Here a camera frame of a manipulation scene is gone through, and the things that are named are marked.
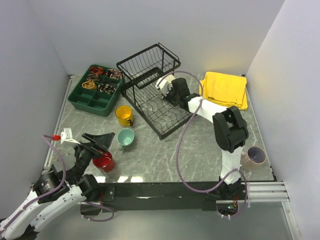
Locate black wire dish rack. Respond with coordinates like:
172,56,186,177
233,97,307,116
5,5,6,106
116,42,192,140

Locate black base bar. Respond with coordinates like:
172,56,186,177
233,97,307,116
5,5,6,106
79,181,241,216

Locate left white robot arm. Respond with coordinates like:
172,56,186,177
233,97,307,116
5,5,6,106
0,128,115,240

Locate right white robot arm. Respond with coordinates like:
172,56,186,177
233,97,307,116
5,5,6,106
155,75,249,199

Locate yellow enamel mug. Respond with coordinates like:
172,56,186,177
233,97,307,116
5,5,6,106
115,105,134,127

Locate pink purple-inside mug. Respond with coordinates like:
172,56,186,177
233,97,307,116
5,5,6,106
240,146,267,171

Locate folded yellow cloth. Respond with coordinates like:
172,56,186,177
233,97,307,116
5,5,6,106
200,71,248,111

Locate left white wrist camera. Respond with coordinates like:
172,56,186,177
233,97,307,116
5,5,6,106
52,127,80,147

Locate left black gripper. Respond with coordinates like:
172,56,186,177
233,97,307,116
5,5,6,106
72,131,115,183

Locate floral pink scrunchie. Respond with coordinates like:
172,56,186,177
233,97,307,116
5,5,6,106
104,68,123,80

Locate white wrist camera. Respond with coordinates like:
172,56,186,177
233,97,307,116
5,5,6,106
52,127,80,147
154,76,175,97

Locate mint green cup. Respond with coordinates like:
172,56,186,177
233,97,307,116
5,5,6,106
117,128,135,151

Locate red enamel mug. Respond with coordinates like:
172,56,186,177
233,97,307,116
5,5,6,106
92,151,115,173

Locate green compartment tray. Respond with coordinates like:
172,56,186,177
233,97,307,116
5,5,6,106
68,64,124,117

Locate yellow hair ties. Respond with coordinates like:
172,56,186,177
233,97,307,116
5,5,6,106
81,80,98,91

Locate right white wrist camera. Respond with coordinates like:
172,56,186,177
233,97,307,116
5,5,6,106
154,76,175,97

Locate floral white green-inside mug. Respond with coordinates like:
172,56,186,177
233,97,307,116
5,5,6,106
159,74,176,98

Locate black floral scrunchie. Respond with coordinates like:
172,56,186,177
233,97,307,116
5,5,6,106
97,83,116,95

